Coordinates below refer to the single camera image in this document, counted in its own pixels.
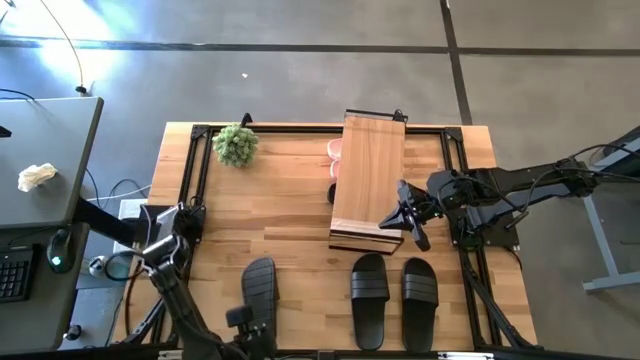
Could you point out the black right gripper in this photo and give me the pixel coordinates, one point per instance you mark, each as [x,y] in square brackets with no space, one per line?
[422,207]

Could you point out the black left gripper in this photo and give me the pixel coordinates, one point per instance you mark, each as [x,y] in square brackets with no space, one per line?
[255,350]

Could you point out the wooden shelf with black frame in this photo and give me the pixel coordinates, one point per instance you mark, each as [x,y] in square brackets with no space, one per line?
[370,175]

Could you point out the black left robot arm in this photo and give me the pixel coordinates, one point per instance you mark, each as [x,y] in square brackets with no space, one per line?
[180,295]

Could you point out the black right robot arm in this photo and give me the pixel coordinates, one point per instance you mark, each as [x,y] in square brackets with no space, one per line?
[525,185]

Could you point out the silver metal strip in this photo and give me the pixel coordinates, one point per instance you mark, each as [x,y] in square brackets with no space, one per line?
[465,355]
[185,354]

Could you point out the white power box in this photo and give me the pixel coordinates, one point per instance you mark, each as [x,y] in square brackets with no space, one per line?
[127,220]

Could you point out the round silver object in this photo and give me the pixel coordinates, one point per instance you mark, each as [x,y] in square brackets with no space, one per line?
[97,266]

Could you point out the black round knob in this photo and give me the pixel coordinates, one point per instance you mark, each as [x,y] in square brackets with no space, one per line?
[73,332]

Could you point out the grey metal table leg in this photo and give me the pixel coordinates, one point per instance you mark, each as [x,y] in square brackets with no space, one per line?
[597,235]

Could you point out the green plant in patterned pot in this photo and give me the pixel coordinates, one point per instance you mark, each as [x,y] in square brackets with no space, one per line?
[235,145]

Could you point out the black desk support bar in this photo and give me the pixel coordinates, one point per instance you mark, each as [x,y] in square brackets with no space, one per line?
[105,220]

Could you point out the black computer mouse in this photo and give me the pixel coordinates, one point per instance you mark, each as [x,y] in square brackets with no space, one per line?
[60,250]

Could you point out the dark keyboard desk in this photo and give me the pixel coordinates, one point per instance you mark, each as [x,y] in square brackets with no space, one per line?
[30,325]

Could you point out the black keyboard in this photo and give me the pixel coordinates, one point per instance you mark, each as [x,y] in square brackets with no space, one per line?
[15,275]

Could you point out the crumpled white tissue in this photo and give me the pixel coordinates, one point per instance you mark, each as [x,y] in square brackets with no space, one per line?
[35,176]

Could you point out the grey side desk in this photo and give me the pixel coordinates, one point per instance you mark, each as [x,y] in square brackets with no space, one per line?
[50,140]

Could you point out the small black desk object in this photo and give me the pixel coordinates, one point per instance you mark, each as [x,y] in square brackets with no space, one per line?
[4,131]

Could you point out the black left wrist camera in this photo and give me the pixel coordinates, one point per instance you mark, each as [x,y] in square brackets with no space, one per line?
[239,316]

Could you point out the black aluminium table frame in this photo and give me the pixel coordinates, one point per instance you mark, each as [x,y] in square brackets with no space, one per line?
[300,129]

